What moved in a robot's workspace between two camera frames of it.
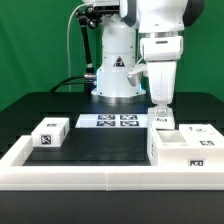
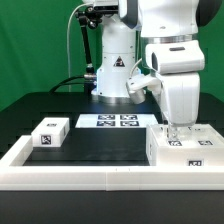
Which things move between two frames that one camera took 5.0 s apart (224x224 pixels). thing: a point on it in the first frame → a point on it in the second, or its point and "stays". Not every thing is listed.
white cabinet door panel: [161, 118] → [170, 136]
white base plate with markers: [112, 121] stays
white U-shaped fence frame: [15, 175] stays
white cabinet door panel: [201, 136] stays
